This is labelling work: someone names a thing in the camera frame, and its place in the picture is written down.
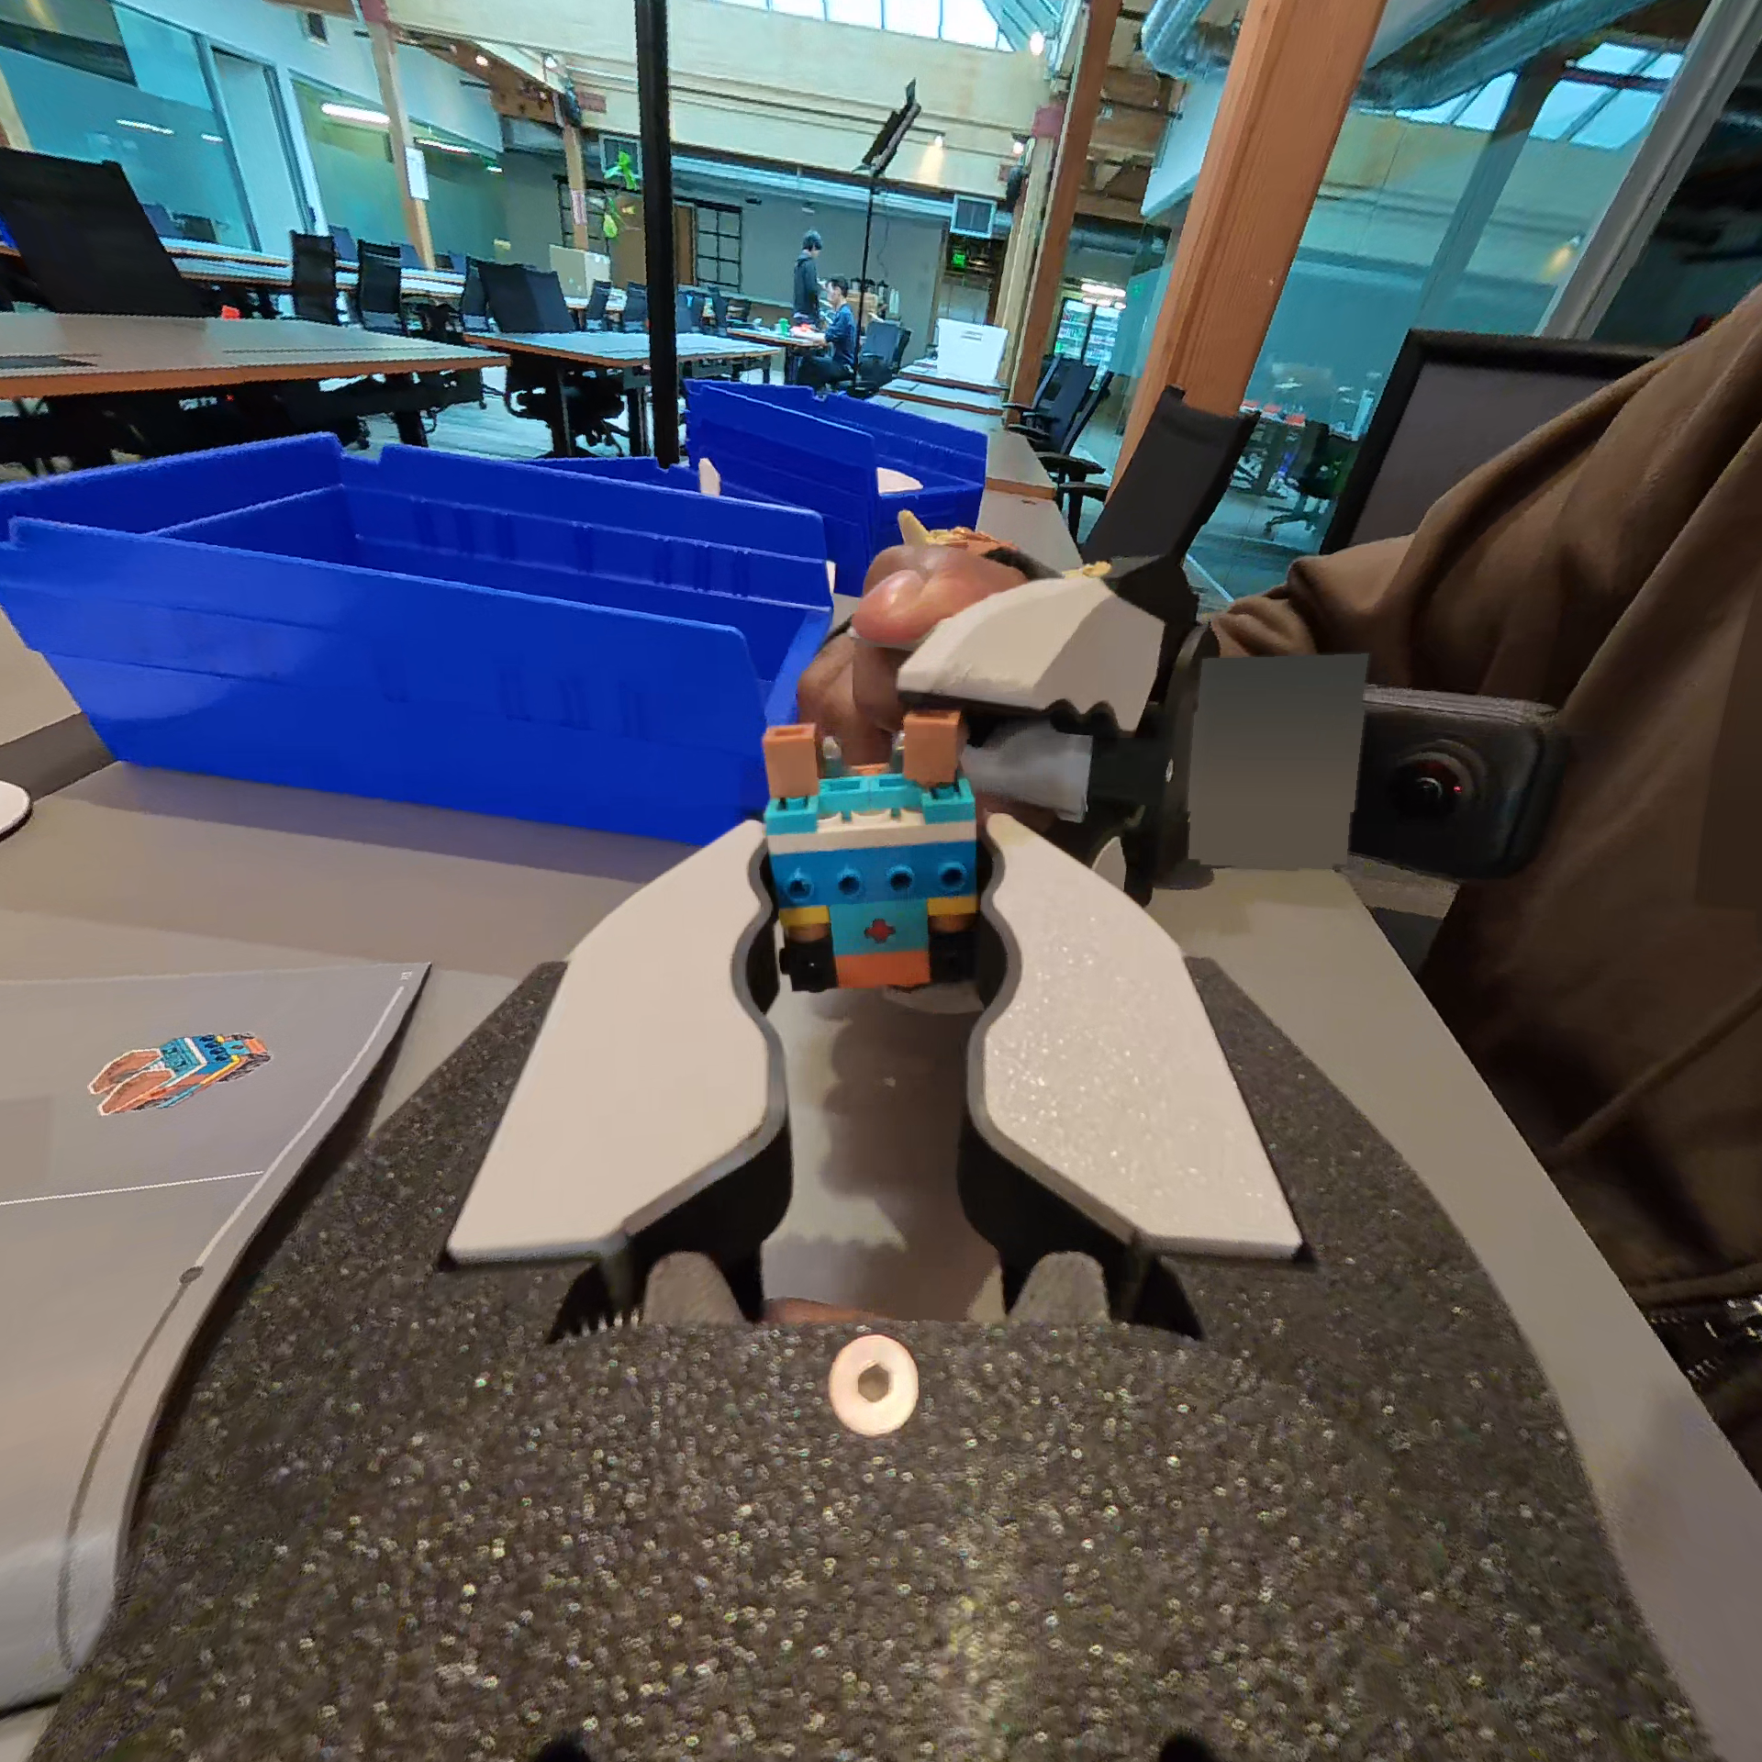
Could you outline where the black mesh chair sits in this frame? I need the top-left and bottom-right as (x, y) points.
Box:
(1084, 386), (1262, 568)

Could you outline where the black stand pole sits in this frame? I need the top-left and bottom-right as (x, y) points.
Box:
(636, 0), (689, 468)

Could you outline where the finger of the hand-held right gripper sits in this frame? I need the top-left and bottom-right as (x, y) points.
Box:
(963, 726), (1099, 815)
(898, 579), (1164, 724)

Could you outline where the grey instruction booklet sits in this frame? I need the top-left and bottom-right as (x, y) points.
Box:
(0, 962), (433, 1710)

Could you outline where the wood-edged long desk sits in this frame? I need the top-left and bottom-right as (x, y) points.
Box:
(0, 309), (511, 404)

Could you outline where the black high-back chair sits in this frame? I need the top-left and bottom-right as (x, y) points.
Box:
(0, 146), (207, 318)

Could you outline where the black light stand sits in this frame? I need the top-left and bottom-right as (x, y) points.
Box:
(855, 79), (925, 297)

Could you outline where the slim wooden post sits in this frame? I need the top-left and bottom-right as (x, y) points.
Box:
(998, 0), (1124, 400)

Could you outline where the person's right hand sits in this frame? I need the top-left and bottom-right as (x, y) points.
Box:
(799, 537), (1061, 771)

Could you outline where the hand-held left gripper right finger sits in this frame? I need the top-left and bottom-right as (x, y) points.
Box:
(969, 812), (1307, 1262)

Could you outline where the blue plastic bin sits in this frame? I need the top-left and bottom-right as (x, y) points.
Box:
(0, 433), (836, 845)
(684, 378), (990, 558)

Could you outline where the person's brown jacket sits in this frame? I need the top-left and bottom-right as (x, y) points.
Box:
(1417, 295), (1762, 1461)

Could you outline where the multicoloured toy brick model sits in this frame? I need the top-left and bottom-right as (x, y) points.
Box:
(762, 709), (983, 997)

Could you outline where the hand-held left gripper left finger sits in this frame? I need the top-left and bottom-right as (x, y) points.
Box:
(447, 822), (797, 1265)

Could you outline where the black framed panel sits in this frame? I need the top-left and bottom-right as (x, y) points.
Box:
(1322, 328), (1659, 558)

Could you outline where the person's right forearm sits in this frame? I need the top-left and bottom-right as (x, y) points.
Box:
(1209, 468), (1598, 711)

